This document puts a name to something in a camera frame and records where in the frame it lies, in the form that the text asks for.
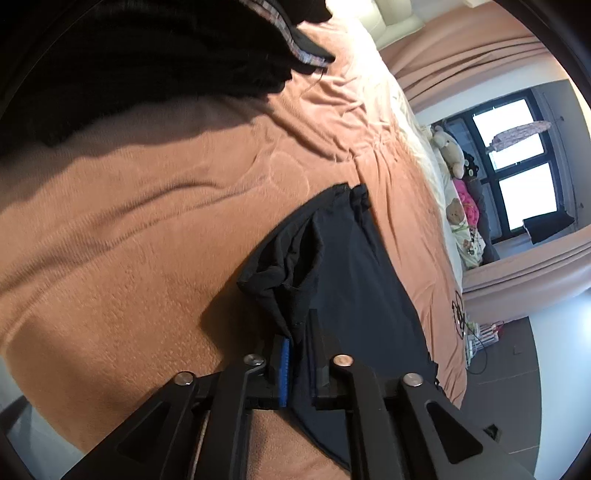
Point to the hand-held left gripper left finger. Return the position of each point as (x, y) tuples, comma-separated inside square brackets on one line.
[(282, 374)]

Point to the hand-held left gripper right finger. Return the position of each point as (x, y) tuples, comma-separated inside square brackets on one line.
[(328, 369)]

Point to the black pants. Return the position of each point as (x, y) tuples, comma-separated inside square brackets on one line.
[(360, 286)]

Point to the black floor socket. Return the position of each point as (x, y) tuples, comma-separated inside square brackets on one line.
[(493, 431)]

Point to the bear print pillow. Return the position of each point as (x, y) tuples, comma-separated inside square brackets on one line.
[(455, 212)]

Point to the orange blanket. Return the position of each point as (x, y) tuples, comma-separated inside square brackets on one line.
[(138, 230)]

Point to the grey long pillow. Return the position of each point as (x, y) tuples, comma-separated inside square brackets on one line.
[(487, 230)]

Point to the pink plush toy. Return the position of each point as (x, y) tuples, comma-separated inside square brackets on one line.
[(466, 203)]

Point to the pink curtain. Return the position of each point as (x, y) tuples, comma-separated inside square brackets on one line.
[(531, 277), (461, 64)]

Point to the black plush toy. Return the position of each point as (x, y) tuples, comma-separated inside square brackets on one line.
[(471, 166)]

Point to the cream plush toy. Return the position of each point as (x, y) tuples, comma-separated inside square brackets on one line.
[(448, 150)]

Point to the black framed window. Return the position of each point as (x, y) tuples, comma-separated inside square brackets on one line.
[(526, 189)]

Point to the cream duvet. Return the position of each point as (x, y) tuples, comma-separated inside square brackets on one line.
[(388, 87)]

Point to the floral hanging garment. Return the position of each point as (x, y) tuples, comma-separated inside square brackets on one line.
[(517, 136)]

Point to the stack of folded dark clothes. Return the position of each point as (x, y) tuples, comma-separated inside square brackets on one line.
[(138, 69)]

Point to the cream padded headboard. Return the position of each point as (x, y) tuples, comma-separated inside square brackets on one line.
[(392, 18)]

